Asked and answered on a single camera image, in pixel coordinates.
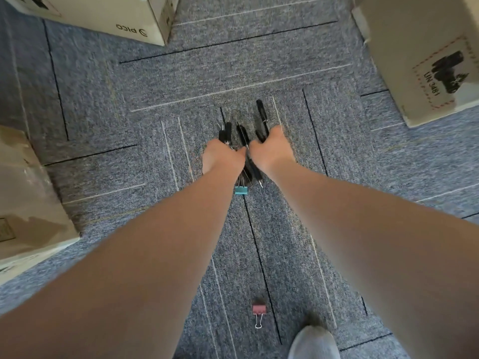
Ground person's right hand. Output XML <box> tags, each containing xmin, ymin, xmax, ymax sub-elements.
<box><xmin>249</xmin><ymin>125</ymin><xmax>296</xmax><ymax>175</ymax></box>

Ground cardboard box with black logo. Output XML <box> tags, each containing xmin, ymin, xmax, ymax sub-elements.
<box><xmin>0</xmin><ymin>0</ymin><xmax>180</xmax><ymax>47</ymax></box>

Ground person's left hand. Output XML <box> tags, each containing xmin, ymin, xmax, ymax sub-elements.
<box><xmin>202</xmin><ymin>139</ymin><xmax>247</xmax><ymax>177</ymax></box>

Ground person's grey shoe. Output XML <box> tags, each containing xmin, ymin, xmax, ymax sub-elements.
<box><xmin>287</xmin><ymin>325</ymin><xmax>341</xmax><ymax>359</ymax></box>

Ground person's right forearm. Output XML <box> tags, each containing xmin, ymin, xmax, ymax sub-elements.
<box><xmin>266</xmin><ymin>159</ymin><xmax>479</xmax><ymax>359</ymax></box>

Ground cardboard box with warning label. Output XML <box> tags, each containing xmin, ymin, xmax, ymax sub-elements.
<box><xmin>351</xmin><ymin>0</ymin><xmax>479</xmax><ymax>128</ymax></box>

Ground person's left forearm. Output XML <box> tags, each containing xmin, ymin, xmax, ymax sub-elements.
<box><xmin>0</xmin><ymin>165</ymin><xmax>242</xmax><ymax>359</ymax></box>

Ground worn cardboard box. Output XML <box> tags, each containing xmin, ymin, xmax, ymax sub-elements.
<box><xmin>0</xmin><ymin>125</ymin><xmax>81</xmax><ymax>287</ymax></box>

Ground pink binder clip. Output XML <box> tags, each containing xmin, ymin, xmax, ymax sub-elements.
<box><xmin>252</xmin><ymin>303</ymin><xmax>267</xmax><ymax>330</ymax></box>

